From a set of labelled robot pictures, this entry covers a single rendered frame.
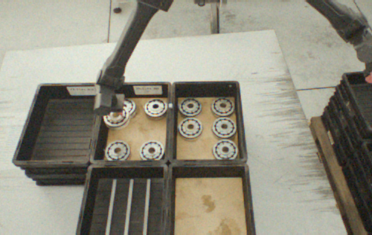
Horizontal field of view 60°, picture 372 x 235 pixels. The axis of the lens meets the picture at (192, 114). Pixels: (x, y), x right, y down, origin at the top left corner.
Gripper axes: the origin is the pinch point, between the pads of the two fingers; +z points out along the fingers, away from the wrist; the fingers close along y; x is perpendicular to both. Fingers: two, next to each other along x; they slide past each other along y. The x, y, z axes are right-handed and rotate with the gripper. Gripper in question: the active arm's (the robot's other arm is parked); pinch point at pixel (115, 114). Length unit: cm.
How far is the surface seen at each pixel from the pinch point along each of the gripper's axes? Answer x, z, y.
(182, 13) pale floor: 178, 107, 16
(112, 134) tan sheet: -2.4, 13.5, -4.3
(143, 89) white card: 17.8, 8.4, 8.1
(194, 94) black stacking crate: 18.1, 12.8, 31.2
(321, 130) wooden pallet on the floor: 38, 87, 115
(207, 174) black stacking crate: -21.7, 10.4, 36.5
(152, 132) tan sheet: -1.3, 13.9, 12.8
